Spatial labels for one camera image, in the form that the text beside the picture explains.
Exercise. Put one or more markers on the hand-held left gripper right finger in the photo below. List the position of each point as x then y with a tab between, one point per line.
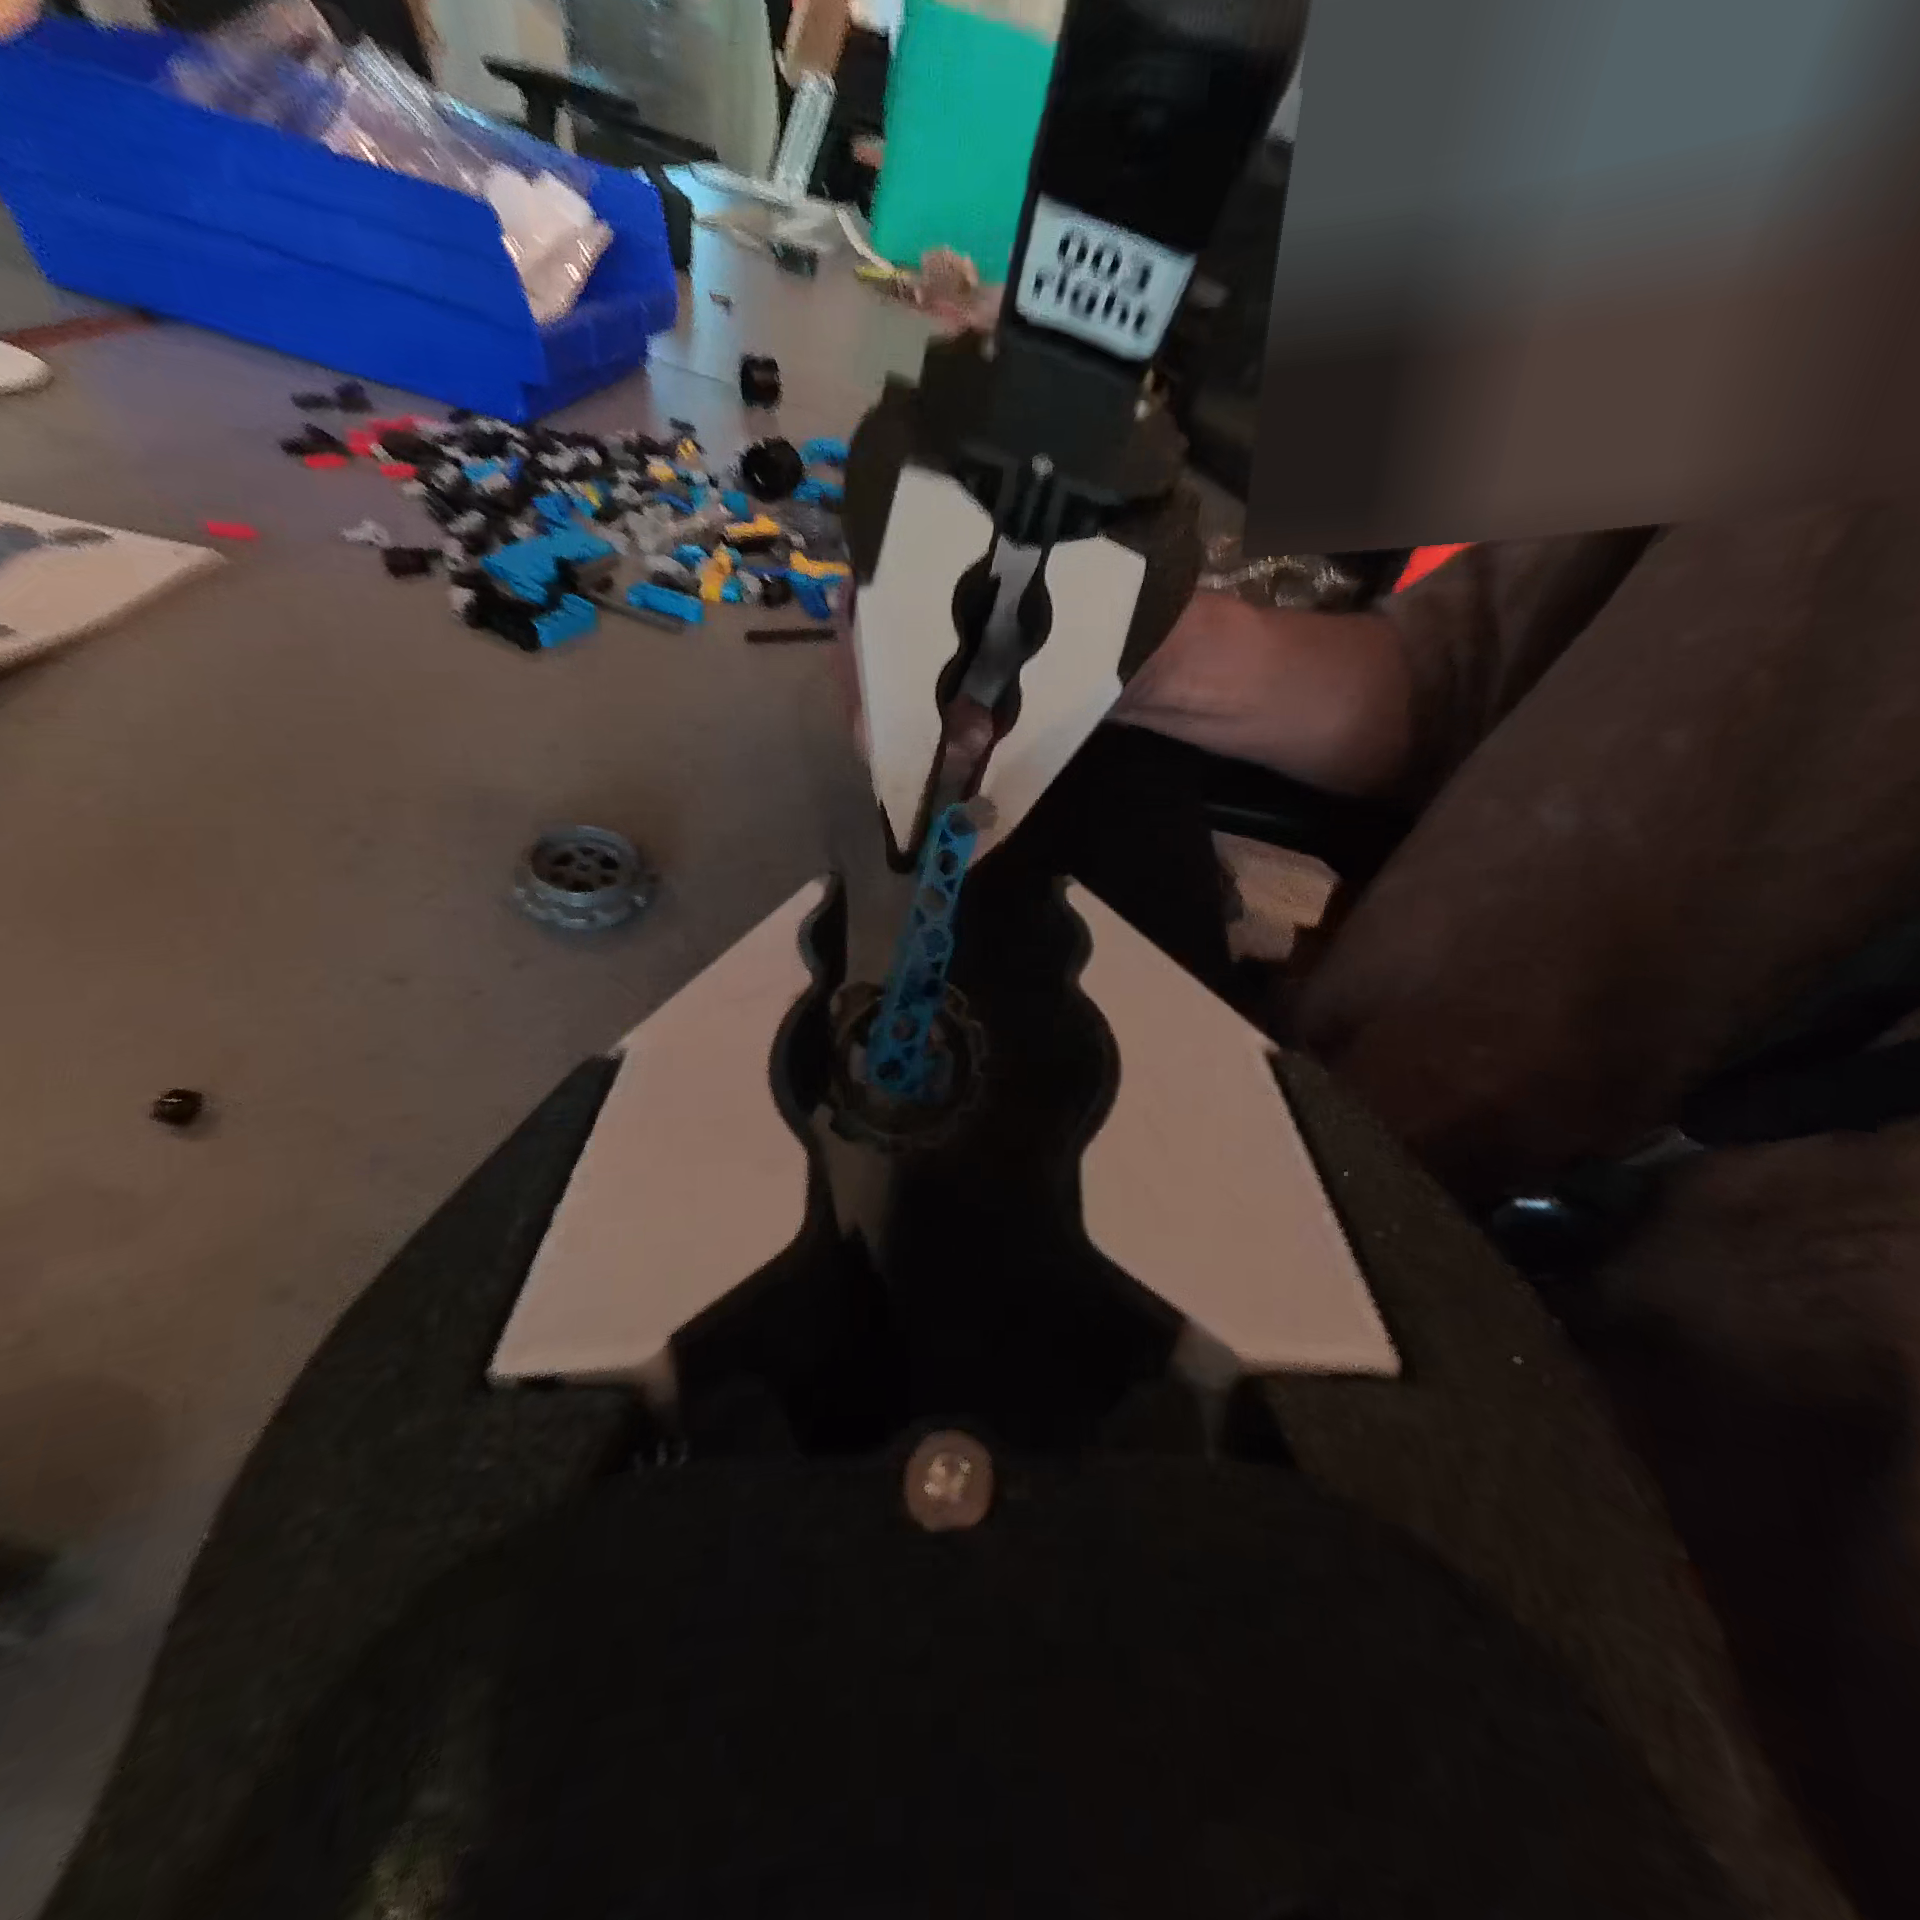
1231	1184

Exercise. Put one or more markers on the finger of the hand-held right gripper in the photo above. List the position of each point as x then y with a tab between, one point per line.
1088	644
909	629

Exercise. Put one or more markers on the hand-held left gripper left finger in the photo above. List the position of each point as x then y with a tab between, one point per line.
674	1184

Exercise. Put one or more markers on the black toothed toy wheel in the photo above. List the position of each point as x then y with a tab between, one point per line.
863	1109

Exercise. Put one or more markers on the blue perforated toy beam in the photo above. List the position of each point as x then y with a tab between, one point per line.
921	945

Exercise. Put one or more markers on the grey wheel hub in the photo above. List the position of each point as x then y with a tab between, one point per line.
585	882

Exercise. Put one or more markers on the person's right forearm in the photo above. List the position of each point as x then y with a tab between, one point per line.
1277	691

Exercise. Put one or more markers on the grey desk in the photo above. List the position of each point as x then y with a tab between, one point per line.
375	973

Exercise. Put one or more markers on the black axle rod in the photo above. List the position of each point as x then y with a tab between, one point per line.
792	635

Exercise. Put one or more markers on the teal panel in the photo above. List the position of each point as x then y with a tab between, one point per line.
961	136

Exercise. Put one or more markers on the small black tyre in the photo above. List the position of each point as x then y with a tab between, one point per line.
761	380

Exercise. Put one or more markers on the pile of small building pieces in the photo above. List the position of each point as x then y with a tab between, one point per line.
569	540

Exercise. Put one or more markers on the small black pin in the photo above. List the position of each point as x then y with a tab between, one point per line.
176	1109

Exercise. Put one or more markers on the plastic bag with white contents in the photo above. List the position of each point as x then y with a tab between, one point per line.
548	247

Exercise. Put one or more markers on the blue storage bin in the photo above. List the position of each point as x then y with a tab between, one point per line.
301	269

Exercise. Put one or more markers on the clear plastic bag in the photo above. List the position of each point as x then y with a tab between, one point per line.
346	89

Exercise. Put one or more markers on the instruction booklet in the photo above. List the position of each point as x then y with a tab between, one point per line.
89	578

